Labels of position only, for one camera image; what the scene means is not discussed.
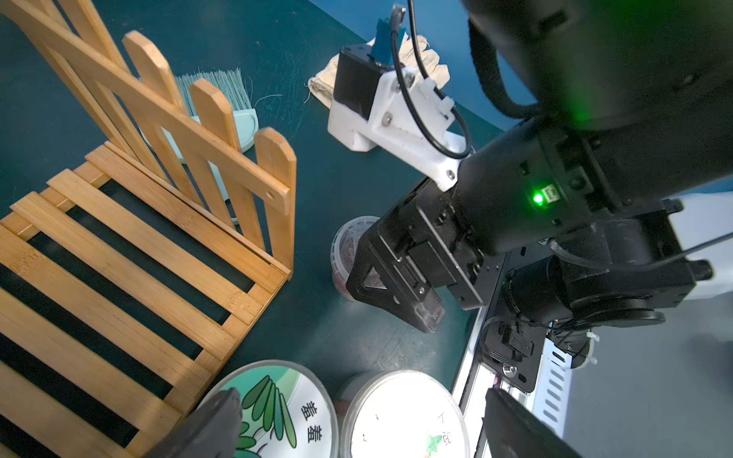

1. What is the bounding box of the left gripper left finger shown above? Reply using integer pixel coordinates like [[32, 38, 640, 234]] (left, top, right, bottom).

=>
[[144, 389, 242, 458]]

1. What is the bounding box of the beige work glove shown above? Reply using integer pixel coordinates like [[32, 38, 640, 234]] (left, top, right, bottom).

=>
[[307, 32, 452, 110]]

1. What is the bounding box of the clear seed cup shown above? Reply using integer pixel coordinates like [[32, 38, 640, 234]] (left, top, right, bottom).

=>
[[330, 216, 379, 302]]

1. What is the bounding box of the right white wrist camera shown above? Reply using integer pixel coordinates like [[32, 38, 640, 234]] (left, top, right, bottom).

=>
[[328, 18, 469, 191]]

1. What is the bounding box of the jar with green tree lid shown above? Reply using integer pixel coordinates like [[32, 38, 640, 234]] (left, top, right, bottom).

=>
[[203, 360, 339, 457]]

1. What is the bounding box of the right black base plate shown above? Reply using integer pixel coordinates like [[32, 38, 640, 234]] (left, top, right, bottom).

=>
[[478, 316, 549, 393]]

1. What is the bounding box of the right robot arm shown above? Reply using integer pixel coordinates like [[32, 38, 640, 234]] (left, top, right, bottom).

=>
[[347, 1, 732, 332]]

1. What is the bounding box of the aluminium mounting rail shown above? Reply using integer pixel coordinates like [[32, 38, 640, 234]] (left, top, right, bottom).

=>
[[452, 308, 574, 457]]

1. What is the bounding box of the wooden slatted shelf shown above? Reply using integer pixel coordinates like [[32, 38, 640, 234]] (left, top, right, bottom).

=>
[[1, 1, 297, 457]]

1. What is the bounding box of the jar with pineapple lid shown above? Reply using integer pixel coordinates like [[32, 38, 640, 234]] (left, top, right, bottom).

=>
[[334, 370, 471, 457]]

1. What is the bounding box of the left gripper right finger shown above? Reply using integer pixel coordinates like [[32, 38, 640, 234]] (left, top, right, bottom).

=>
[[483, 389, 580, 458]]

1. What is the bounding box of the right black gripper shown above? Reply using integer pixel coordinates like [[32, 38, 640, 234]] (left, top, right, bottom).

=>
[[347, 179, 504, 333]]

